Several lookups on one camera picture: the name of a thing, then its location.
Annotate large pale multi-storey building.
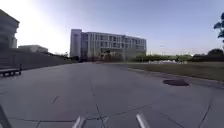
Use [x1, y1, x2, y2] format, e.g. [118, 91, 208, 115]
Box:
[69, 28, 148, 62]

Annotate grey paved plaza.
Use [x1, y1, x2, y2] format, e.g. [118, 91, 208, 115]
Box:
[0, 61, 224, 128]

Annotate row of trees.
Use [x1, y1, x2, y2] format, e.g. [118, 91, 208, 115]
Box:
[133, 48, 224, 63]

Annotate grey kerb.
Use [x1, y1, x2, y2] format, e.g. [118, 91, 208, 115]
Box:
[126, 65, 224, 90]

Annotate robot's own part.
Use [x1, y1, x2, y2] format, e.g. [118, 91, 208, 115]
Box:
[135, 113, 151, 128]
[71, 115, 87, 128]

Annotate round dark manhole cover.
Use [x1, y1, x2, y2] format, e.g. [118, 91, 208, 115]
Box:
[162, 78, 191, 88]

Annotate grass lawn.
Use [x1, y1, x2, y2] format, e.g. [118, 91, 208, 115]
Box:
[128, 61, 224, 83]

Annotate low flat-roofed building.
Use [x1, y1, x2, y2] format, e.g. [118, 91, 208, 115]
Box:
[17, 44, 49, 54]

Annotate dark bench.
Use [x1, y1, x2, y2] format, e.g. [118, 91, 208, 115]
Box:
[0, 64, 23, 78]

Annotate dark multi-storey building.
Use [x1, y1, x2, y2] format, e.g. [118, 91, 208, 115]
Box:
[0, 9, 21, 51]

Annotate tree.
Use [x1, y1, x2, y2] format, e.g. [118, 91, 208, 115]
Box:
[213, 12, 224, 42]

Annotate long grey sloped wall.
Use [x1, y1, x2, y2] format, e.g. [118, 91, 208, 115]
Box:
[0, 48, 74, 70]

